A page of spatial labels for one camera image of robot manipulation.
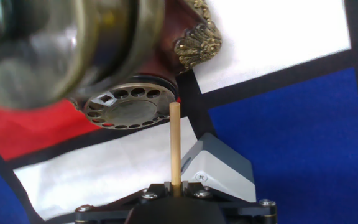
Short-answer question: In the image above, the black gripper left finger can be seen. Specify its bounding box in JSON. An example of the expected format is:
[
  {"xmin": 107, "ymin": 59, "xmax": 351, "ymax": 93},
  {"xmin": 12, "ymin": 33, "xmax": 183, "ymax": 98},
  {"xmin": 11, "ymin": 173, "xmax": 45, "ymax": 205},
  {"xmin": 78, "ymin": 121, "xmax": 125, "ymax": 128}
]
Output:
[{"xmin": 75, "ymin": 182, "xmax": 172, "ymax": 224}]

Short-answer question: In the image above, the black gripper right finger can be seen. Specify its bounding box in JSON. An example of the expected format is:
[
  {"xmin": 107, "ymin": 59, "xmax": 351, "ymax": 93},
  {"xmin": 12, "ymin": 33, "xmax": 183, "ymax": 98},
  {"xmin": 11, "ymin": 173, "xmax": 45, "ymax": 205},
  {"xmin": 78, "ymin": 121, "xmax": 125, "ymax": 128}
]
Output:
[{"xmin": 181, "ymin": 182, "xmax": 278, "ymax": 224}]

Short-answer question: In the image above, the grey box with red button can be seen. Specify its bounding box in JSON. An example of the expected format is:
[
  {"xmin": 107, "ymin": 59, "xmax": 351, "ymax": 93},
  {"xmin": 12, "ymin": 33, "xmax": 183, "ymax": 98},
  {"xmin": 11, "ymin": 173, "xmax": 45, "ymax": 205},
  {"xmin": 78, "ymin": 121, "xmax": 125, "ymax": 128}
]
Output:
[{"xmin": 180, "ymin": 132, "xmax": 257, "ymax": 203}]

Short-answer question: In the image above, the thin wooden stick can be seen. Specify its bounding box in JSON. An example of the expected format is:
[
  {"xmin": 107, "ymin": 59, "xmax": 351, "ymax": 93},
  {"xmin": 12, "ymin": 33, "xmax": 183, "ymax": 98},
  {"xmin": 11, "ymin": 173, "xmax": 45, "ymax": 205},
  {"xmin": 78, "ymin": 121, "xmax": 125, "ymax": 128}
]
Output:
[{"xmin": 169, "ymin": 101, "xmax": 182, "ymax": 197}]

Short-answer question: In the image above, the brown brass phone handset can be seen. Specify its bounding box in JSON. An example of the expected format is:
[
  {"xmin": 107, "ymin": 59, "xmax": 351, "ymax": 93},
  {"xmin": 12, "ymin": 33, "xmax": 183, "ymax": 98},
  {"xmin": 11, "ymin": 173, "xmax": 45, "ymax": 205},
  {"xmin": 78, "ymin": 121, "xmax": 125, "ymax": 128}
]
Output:
[{"xmin": 0, "ymin": 0, "xmax": 167, "ymax": 111}]

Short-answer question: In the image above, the colourful Mondrian pattern tablecloth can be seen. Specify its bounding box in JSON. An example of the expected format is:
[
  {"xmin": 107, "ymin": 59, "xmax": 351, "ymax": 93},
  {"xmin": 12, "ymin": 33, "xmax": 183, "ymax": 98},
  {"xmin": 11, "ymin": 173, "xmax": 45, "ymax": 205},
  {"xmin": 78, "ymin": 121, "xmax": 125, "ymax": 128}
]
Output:
[{"xmin": 0, "ymin": 0, "xmax": 358, "ymax": 224}]

